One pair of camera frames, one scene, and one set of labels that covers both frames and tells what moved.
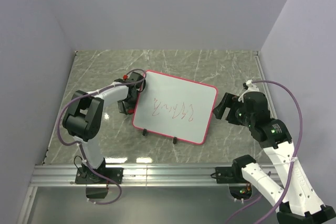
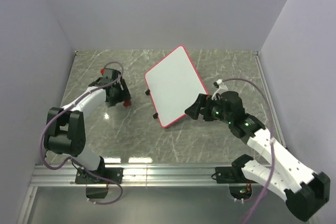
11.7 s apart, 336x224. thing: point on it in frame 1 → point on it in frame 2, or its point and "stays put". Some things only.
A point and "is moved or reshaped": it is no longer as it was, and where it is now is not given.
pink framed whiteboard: (175, 107) is moved or reshaped
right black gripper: (234, 100) → (203, 100)
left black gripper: (123, 105) → (124, 94)
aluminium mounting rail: (134, 175) stays put
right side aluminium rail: (265, 82) stays put
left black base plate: (86, 176) stays put
